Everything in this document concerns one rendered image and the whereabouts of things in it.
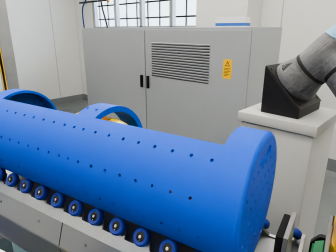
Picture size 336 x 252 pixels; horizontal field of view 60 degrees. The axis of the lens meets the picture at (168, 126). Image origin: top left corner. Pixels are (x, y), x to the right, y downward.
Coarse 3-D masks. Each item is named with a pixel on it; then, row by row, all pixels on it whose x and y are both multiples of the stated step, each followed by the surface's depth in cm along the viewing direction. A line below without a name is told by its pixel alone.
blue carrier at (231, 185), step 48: (0, 96) 94; (0, 144) 85; (48, 144) 74; (96, 144) 67; (144, 144) 62; (192, 144) 58; (240, 144) 55; (96, 192) 67; (144, 192) 59; (192, 192) 54; (240, 192) 50; (192, 240) 57; (240, 240) 52
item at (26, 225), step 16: (0, 192) 98; (0, 208) 98; (16, 208) 94; (32, 208) 90; (0, 224) 108; (16, 224) 94; (32, 224) 89; (48, 224) 86; (64, 224) 82; (128, 224) 79; (16, 240) 110; (32, 240) 95; (48, 240) 86; (64, 240) 82; (80, 240) 79; (96, 240) 76; (128, 240) 73; (160, 240) 73; (272, 240) 73; (304, 240) 70
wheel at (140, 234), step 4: (136, 228) 70; (140, 228) 69; (144, 228) 69; (136, 232) 69; (140, 232) 69; (144, 232) 68; (148, 232) 68; (132, 236) 69; (136, 236) 69; (140, 236) 68; (144, 236) 68; (148, 236) 68; (136, 240) 68; (140, 240) 68; (144, 240) 68; (148, 240) 68; (136, 244) 68; (140, 244) 68; (144, 244) 67
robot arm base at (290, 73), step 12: (288, 60) 117; (300, 60) 111; (276, 72) 118; (288, 72) 113; (300, 72) 111; (288, 84) 113; (300, 84) 112; (312, 84) 111; (300, 96) 114; (312, 96) 116
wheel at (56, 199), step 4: (56, 192) 84; (60, 192) 84; (52, 196) 84; (56, 196) 84; (60, 196) 83; (64, 196) 84; (52, 200) 84; (56, 200) 83; (60, 200) 82; (64, 200) 83; (52, 204) 83; (56, 204) 82; (60, 204) 82
